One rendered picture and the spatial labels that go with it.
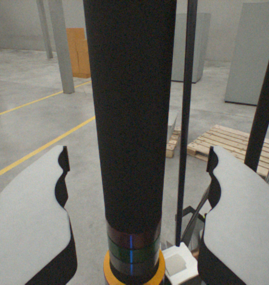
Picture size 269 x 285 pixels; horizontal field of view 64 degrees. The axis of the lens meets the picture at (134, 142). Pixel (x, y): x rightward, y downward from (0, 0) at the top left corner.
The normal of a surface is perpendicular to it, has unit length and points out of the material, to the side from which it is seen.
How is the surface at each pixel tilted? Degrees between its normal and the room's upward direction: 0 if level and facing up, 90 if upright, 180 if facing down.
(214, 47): 90
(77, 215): 0
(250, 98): 90
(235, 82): 90
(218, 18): 90
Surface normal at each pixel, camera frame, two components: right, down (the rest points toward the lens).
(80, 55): -0.41, 0.44
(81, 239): 0.00, -0.88
